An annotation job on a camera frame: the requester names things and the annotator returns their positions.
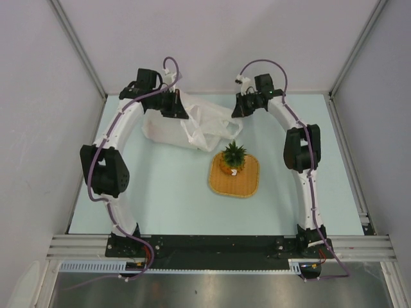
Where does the white plastic bag lemon print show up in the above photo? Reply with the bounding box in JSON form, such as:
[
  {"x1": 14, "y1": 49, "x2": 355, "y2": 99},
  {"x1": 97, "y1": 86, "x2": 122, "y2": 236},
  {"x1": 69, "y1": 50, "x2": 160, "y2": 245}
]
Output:
[{"x1": 142, "y1": 92, "x2": 243, "y2": 152}]

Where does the right aluminium side rail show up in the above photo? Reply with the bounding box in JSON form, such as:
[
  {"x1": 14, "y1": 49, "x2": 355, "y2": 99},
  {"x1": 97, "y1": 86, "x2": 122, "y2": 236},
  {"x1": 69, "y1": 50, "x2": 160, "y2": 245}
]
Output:
[{"x1": 324, "y1": 94, "x2": 376, "y2": 235}]

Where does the fake pineapple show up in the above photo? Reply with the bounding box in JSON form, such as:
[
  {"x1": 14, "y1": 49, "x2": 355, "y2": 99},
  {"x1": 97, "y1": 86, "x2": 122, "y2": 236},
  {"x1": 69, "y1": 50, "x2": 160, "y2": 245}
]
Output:
[{"x1": 219, "y1": 140, "x2": 247, "y2": 175}]

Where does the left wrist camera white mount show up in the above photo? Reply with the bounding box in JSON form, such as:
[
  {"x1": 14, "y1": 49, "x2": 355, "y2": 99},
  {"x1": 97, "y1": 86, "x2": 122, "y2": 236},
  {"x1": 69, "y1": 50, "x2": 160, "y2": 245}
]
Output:
[{"x1": 162, "y1": 68, "x2": 182, "y2": 87}]

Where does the woven bamboo tray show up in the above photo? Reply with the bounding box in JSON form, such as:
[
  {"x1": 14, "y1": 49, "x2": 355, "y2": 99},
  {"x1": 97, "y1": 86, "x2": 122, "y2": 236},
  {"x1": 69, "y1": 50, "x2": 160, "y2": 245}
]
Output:
[{"x1": 208, "y1": 153, "x2": 260, "y2": 198}]

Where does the right aluminium corner post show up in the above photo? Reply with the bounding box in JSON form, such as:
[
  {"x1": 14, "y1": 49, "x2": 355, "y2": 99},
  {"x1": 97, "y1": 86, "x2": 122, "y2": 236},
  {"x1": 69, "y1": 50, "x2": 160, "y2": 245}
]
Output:
[{"x1": 329, "y1": 0, "x2": 389, "y2": 97}]

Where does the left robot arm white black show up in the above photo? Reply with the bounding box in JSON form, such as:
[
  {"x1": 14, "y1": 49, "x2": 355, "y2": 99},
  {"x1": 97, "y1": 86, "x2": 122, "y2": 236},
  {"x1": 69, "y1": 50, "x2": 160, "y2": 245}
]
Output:
[{"x1": 80, "y1": 69, "x2": 188, "y2": 257}]

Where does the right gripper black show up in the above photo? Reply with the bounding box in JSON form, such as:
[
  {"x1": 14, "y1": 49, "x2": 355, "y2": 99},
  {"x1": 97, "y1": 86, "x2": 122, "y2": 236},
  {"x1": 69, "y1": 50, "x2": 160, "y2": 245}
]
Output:
[{"x1": 233, "y1": 90, "x2": 261, "y2": 117}]

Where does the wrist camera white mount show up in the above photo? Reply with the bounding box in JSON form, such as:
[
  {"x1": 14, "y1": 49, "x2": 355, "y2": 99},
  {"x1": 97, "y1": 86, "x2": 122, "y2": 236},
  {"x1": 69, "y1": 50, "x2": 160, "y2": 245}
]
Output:
[
  {"x1": 235, "y1": 74, "x2": 251, "y2": 95},
  {"x1": 162, "y1": 68, "x2": 182, "y2": 87}
]

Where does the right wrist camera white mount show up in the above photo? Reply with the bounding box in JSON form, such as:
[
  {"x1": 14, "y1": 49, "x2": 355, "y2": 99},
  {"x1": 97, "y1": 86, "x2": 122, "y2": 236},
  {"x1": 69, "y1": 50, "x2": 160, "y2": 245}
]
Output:
[{"x1": 235, "y1": 74, "x2": 251, "y2": 95}]

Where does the aluminium corner post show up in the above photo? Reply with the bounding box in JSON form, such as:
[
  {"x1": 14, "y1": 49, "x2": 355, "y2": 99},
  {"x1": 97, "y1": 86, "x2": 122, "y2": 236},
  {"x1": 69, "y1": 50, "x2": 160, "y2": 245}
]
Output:
[
  {"x1": 48, "y1": 0, "x2": 109, "y2": 99},
  {"x1": 329, "y1": 0, "x2": 389, "y2": 97}
]

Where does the aluminium front rail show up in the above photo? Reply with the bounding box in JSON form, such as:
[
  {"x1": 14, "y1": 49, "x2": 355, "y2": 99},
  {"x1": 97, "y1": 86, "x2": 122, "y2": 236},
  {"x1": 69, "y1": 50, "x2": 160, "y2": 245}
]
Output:
[{"x1": 48, "y1": 234, "x2": 397, "y2": 262}]

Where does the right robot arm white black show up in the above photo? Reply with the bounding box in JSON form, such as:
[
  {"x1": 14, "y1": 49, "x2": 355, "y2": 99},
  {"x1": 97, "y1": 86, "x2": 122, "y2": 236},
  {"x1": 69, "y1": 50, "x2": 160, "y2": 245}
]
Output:
[{"x1": 232, "y1": 74, "x2": 331, "y2": 257}]

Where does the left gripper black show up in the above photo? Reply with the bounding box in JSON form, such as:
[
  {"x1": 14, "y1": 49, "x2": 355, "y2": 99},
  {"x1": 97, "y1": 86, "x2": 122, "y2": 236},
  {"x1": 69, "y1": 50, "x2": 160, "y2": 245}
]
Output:
[{"x1": 148, "y1": 89, "x2": 189, "y2": 120}]

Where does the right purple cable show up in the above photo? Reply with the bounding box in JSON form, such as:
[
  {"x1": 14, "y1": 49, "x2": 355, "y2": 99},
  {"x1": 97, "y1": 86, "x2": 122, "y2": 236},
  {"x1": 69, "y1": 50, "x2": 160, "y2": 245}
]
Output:
[{"x1": 236, "y1": 59, "x2": 351, "y2": 280}]

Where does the white slotted cable duct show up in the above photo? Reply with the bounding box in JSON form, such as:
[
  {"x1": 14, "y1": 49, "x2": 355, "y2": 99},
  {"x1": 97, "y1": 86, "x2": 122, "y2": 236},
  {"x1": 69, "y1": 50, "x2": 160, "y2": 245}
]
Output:
[{"x1": 60, "y1": 261, "x2": 320, "y2": 275}]

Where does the left aluminium corner post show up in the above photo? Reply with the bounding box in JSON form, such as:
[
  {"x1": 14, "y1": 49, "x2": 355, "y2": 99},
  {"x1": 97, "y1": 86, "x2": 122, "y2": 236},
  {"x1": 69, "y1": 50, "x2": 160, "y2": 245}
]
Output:
[{"x1": 48, "y1": 0, "x2": 109, "y2": 99}]

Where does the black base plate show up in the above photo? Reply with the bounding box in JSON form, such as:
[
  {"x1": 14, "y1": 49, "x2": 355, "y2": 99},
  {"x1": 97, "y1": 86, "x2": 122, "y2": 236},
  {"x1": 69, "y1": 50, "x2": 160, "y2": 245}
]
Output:
[{"x1": 105, "y1": 234, "x2": 335, "y2": 271}]

